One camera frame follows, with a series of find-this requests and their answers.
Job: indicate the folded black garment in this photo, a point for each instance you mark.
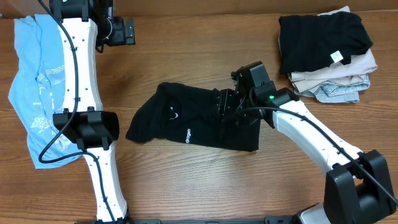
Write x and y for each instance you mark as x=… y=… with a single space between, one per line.
x=307 y=43

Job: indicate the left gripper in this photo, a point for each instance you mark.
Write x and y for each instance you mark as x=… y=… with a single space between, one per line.
x=129 y=32

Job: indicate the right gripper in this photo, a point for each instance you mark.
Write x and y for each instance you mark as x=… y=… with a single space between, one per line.
x=228 y=98

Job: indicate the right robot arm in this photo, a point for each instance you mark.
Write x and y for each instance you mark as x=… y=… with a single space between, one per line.
x=358 y=187

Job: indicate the light blue printed t-shirt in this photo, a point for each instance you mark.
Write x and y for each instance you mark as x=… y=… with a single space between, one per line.
x=38 y=89

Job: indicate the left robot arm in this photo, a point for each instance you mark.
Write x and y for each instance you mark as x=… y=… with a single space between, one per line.
x=86 y=27

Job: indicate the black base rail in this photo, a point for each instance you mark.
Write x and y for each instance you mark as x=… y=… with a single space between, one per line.
x=214 y=221

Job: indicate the folded beige garment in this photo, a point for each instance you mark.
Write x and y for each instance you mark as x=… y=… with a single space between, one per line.
x=360 y=65

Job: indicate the black t-shirt with logo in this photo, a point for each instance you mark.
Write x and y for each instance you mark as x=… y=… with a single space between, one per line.
x=186 y=114

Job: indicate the folded light denim garment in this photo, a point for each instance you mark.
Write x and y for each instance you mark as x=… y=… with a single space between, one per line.
x=337 y=90

